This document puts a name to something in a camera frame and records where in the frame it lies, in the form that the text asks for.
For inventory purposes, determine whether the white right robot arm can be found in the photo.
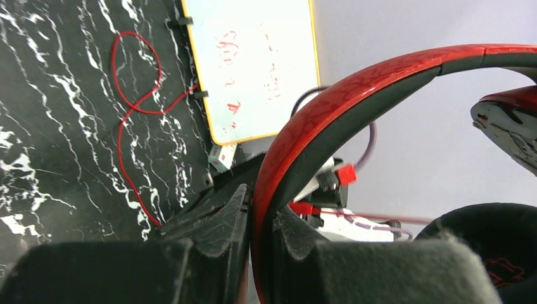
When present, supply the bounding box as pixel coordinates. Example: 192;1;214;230
255;84;500;303

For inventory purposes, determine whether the small white red box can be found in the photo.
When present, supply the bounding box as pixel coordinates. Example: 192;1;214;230
208;144;237;173

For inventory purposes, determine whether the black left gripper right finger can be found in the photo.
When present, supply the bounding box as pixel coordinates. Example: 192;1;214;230
271;210;500;303

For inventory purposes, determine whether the yellow framed whiteboard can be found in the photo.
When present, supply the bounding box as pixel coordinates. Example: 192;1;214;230
181;1;320;146

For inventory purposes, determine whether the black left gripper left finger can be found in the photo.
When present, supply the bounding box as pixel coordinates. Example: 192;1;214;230
1;184;250;303

